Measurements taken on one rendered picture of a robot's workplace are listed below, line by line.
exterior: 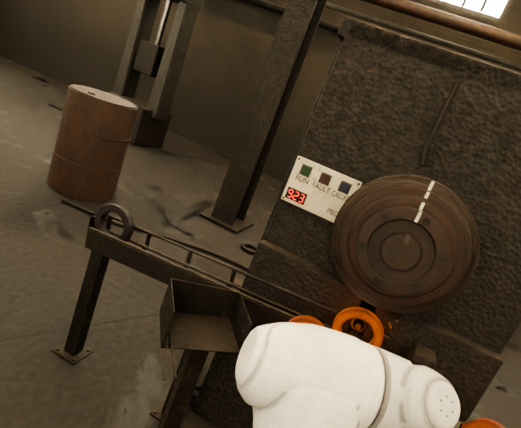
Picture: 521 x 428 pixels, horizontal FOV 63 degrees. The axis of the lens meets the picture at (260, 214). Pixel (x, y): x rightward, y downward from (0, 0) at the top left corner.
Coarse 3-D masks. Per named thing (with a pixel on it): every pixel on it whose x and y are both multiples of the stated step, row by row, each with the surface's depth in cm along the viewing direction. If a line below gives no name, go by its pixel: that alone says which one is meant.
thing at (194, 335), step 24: (168, 288) 147; (192, 288) 151; (216, 288) 153; (168, 312) 137; (192, 312) 155; (216, 312) 157; (240, 312) 150; (168, 336) 139; (192, 336) 142; (216, 336) 146; (240, 336) 144; (192, 360) 146; (192, 384) 150; (168, 408) 154
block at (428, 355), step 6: (414, 348) 149; (420, 348) 149; (426, 348) 151; (408, 354) 153; (414, 354) 146; (420, 354) 145; (426, 354) 146; (432, 354) 148; (414, 360) 145; (420, 360) 145; (426, 360) 144; (432, 360) 144; (426, 366) 144; (432, 366) 144
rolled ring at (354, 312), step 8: (344, 312) 153; (352, 312) 152; (360, 312) 151; (368, 312) 151; (336, 320) 155; (344, 320) 154; (368, 320) 151; (376, 320) 150; (336, 328) 155; (376, 328) 150; (376, 336) 151; (376, 344) 151
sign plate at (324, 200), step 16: (304, 160) 161; (304, 176) 162; (320, 176) 160; (336, 176) 158; (288, 192) 165; (304, 192) 163; (320, 192) 161; (336, 192) 159; (352, 192) 157; (304, 208) 164; (320, 208) 162; (336, 208) 160
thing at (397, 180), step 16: (400, 176) 138; (416, 176) 137; (368, 192) 142; (432, 192) 136; (448, 192) 134; (352, 208) 145; (464, 208) 134; (336, 224) 148; (464, 224) 134; (336, 240) 149; (336, 256) 149; (464, 272) 137; (352, 288) 149; (384, 304) 146; (432, 304) 141
